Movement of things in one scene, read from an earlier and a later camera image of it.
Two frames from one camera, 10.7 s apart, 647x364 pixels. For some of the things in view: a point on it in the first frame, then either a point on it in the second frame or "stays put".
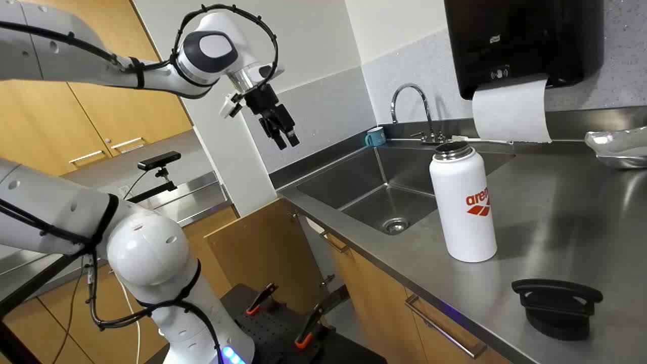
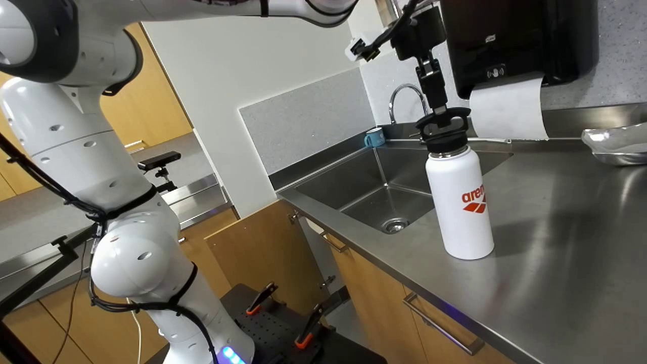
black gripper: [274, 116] → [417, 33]
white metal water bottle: [463, 204] stays put
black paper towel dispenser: [513, 41] stays put
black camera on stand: [158, 162] stays put
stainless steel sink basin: [386, 186] stays put
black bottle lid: [559, 310] → [447, 130]
